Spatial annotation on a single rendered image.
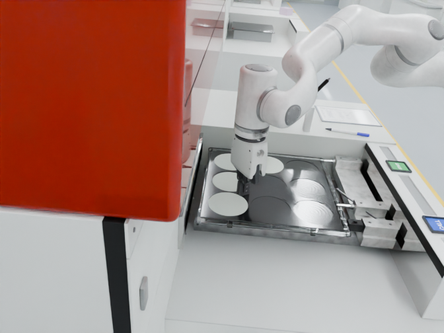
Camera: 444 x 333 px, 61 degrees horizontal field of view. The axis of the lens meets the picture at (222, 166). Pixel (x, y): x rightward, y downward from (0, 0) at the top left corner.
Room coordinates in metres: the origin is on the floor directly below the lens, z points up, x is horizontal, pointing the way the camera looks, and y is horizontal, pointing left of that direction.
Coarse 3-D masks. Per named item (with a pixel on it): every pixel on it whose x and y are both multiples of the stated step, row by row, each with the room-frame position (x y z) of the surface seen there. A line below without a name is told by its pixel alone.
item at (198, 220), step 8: (216, 224) 0.69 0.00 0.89; (224, 224) 0.69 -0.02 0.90; (232, 224) 0.69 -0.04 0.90; (240, 224) 0.70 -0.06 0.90; (248, 224) 0.70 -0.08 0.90; (256, 224) 0.70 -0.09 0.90; (264, 224) 0.70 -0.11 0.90; (296, 232) 0.69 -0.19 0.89; (304, 232) 0.69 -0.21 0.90; (312, 232) 0.69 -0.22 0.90; (320, 232) 0.69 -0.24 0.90; (328, 232) 0.69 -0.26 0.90; (336, 232) 0.70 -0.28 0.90; (344, 232) 0.70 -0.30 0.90
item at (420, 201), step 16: (368, 144) 1.07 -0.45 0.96; (384, 144) 1.08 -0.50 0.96; (384, 160) 0.98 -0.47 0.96; (400, 160) 0.98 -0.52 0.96; (400, 176) 0.89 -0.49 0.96; (416, 176) 0.89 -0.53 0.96; (400, 192) 0.81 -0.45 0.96; (416, 192) 0.82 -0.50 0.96; (416, 208) 0.74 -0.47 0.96; (432, 208) 0.75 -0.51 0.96; (432, 240) 0.63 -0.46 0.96; (432, 304) 0.54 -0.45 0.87
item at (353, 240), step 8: (200, 224) 0.75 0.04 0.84; (208, 224) 0.75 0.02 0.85; (216, 232) 0.75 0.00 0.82; (224, 232) 0.75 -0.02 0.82; (232, 232) 0.75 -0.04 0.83; (240, 232) 0.75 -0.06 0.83; (248, 232) 0.75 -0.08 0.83; (256, 232) 0.75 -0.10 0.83; (264, 232) 0.75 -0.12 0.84; (272, 232) 0.75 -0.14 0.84; (280, 232) 0.75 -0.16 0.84; (288, 232) 0.75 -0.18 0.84; (352, 232) 0.77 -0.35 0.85; (304, 240) 0.75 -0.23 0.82; (312, 240) 0.75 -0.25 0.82; (320, 240) 0.75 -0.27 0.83; (328, 240) 0.75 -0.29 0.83; (336, 240) 0.75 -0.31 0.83; (344, 240) 0.75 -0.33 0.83; (352, 240) 0.75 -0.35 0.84; (384, 248) 0.75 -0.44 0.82
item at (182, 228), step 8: (200, 136) 1.06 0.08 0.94; (200, 144) 1.00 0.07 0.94; (200, 152) 1.08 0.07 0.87; (200, 160) 1.03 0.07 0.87; (192, 168) 0.86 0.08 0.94; (192, 176) 0.82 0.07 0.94; (192, 184) 0.80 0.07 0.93; (192, 192) 0.85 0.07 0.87; (184, 200) 0.71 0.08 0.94; (192, 200) 0.83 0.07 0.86; (184, 208) 0.68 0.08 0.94; (184, 216) 0.65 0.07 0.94; (184, 224) 0.66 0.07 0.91; (184, 232) 0.67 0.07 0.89; (184, 240) 0.67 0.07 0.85
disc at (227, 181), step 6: (216, 174) 0.91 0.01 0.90; (222, 174) 0.91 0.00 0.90; (228, 174) 0.91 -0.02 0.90; (234, 174) 0.92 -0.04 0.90; (216, 180) 0.88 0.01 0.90; (222, 180) 0.88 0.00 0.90; (228, 180) 0.88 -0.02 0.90; (234, 180) 0.88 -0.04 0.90; (216, 186) 0.84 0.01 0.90; (222, 186) 0.85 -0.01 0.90; (228, 186) 0.85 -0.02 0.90; (234, 186) 0.85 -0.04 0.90
